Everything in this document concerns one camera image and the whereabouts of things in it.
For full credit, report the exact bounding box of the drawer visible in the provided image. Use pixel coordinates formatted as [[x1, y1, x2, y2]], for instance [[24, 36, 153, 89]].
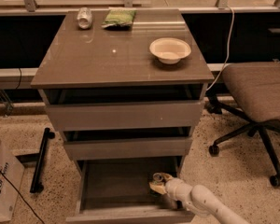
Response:
[[66, 157, 194, 224], [63, 137, 192, 161], [46, 101, 204, 132]]

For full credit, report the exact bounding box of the grey drawer cabinet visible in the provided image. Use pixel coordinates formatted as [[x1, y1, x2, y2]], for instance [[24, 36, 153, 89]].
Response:
[[30, 8, 215, 224]]

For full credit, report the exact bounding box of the top drawer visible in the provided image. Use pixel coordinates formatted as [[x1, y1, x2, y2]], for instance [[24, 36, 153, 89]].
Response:
[[46, 101, 204, 132]]

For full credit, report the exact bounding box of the middle drawer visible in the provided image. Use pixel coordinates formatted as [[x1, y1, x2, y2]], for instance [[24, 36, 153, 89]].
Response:
[[63, 137, 192, 161]]

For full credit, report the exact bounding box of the white paper bowl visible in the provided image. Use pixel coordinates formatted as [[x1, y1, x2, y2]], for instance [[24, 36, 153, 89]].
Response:
[[149, 38, 191, 64]]

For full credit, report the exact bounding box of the white cable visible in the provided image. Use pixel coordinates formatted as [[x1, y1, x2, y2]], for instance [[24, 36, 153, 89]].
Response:
[[205, 6, 236, 92]]

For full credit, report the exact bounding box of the black bar on floor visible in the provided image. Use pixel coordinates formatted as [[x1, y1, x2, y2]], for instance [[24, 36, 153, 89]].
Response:
[[30, 128, 55, 193]]

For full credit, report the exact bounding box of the bottom drawer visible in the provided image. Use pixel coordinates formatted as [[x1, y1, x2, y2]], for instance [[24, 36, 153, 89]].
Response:
[[66, 157, 194, 224]]

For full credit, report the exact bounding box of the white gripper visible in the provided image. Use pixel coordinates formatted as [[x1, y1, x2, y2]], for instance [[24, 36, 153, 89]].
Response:
[[149, 174, 192, 210]]

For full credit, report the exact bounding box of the black cable on floor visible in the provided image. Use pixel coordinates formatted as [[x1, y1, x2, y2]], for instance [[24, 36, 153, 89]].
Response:
[[0, 152, 46, 224]]

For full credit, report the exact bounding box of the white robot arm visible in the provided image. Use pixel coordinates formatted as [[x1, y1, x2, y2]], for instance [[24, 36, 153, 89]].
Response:
[[149, 173, 250, 224]]

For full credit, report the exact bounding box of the green soda can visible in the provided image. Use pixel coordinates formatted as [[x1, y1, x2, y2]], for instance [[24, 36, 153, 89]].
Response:
[[149, 173, 168, 185]]

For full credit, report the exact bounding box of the white cardboard box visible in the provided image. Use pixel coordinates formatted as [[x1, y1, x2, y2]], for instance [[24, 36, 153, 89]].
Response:
[[0, 140, 24, 222]]

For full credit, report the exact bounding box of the green snack bag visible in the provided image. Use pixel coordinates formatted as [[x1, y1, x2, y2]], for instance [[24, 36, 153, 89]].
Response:
[[102, 9, 136, 29]]

